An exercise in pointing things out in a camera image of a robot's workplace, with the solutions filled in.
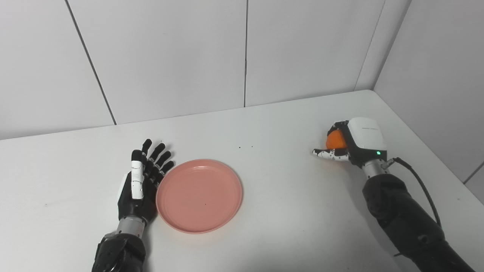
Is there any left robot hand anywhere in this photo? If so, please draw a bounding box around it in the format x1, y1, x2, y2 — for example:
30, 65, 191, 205
118, 139, 175, 223

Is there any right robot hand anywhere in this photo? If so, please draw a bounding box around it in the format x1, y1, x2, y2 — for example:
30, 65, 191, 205
312, 117, 388, 168

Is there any orange fruit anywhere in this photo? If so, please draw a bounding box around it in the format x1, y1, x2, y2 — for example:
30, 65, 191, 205
326, 130, 347, 150

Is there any pink plate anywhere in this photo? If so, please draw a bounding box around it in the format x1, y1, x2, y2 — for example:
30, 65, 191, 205
155, 159, 243, 234

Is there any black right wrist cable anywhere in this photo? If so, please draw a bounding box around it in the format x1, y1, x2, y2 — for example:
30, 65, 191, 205
382, 157, 442, 228

